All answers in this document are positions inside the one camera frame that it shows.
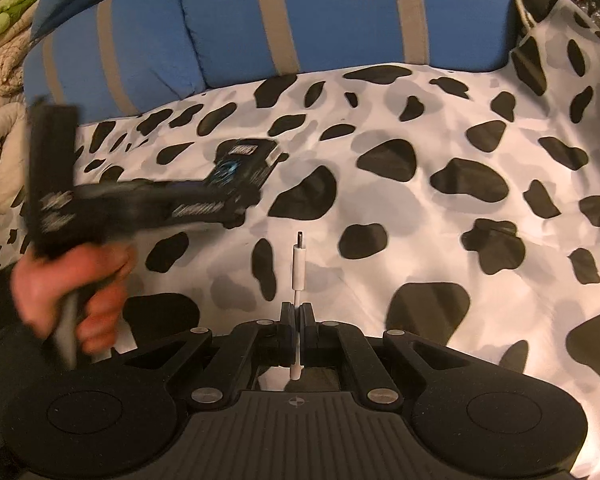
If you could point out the cow print blanket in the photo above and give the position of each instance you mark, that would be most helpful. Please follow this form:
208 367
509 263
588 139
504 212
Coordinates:
405 200

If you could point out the light green blanket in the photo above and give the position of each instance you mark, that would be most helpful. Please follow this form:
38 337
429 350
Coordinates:
5 20

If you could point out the person's left forearm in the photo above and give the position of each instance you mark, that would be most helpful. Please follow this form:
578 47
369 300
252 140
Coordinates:
5 325

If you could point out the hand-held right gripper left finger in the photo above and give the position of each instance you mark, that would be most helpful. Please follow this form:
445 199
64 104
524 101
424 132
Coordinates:
286 330

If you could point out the blue striped pillow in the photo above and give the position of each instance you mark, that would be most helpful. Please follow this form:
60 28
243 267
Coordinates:
130 50
340 10

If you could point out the small black box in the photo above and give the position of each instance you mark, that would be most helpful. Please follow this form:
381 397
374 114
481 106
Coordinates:
240 160

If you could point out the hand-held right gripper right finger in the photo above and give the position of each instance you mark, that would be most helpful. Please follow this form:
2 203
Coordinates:
308 330

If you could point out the person's left hand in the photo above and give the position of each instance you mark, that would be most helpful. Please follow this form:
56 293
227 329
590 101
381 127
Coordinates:
80 280

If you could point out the cow print pillow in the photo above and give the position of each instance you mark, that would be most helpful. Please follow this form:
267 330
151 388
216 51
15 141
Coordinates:
565 40

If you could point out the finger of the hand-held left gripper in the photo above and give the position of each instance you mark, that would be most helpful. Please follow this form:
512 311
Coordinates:
200 210

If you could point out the beige quilt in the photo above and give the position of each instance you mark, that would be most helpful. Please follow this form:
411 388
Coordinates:
0 135

